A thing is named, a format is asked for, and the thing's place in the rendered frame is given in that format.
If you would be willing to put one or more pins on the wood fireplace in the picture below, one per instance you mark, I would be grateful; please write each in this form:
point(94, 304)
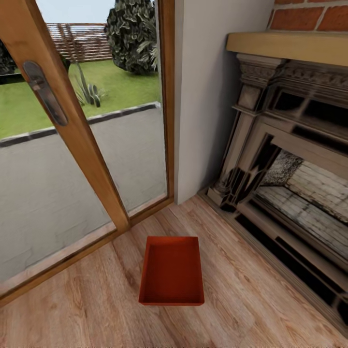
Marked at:
point(283, 181)

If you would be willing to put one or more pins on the storage box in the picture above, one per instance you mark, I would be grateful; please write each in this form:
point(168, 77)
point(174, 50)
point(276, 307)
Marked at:
point(172, 273)

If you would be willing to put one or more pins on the countertop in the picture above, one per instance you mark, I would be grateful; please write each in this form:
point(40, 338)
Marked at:
point(330, 48)

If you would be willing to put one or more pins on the door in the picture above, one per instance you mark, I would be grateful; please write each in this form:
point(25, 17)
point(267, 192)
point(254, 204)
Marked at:
point(86, 129)

